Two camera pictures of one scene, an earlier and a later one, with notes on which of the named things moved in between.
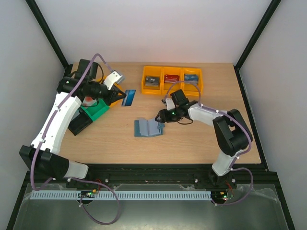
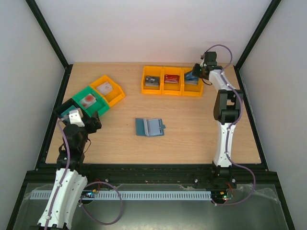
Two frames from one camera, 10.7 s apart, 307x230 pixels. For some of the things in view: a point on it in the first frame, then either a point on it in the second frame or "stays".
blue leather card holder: [144, 127] stays
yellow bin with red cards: [172, 79] stays
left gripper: [114, 96] -> [96, 121]
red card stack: [171, 78] stays
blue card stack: [192, 77] stays
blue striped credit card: [127, 101] -> [189, 78]
